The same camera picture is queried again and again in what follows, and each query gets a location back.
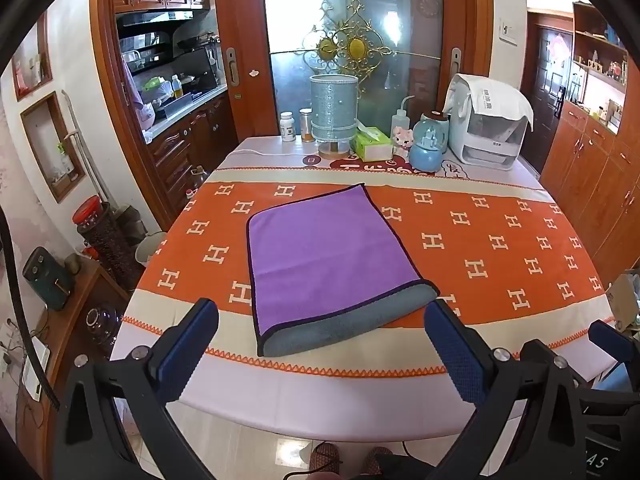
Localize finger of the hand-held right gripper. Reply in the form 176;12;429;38
588;320;640;367

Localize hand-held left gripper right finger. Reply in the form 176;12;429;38
422;298;587;480

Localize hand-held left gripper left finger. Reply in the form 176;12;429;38
52;297;221;480

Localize purple towel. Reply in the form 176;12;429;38
246;183;440;342

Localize cardboard box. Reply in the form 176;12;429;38
606;270;640;333

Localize glass bowl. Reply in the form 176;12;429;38
84;303;120;345

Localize white waste bin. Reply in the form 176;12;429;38
135;231;168;268

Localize orange patterned tablecloth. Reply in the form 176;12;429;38
110;136;619;444

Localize wooden side cabinet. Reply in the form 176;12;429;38
15;255;132;461

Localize dark patterned tall jar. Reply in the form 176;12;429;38
77;202;142;292

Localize patterned slipper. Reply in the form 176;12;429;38
308;442;344;475
361;446;394;476

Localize white power strip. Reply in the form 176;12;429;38
22;337;52;402

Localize dark green toaster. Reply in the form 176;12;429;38
22;246;76;312

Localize red lid jar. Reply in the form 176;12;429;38
72;196;105;227

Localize wooden kitchen base cabinet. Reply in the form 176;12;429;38
146;91;239;226

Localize wooden shelf cabinet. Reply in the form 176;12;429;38
539;1;640;281

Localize blue snow globe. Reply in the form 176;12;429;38
409;111;450;171

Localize white countertop appliance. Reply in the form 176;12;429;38
443;74;530;171

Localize pink cat figurine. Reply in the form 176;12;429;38
391;127;416;157

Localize green tissue box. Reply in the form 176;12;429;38
350;126;394;162

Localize white squeeze bottle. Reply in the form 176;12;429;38
390;95;417;144

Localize dark wooden entrance door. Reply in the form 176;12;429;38
520;12;574;173

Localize white cloth cover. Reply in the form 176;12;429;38
452;73;535;133

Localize teal glitter cylinder holder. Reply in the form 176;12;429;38
309;74;360;159

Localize glass door with gold ornament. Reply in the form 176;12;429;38
261;0;445;140

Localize black cable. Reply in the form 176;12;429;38
0;207;61;412

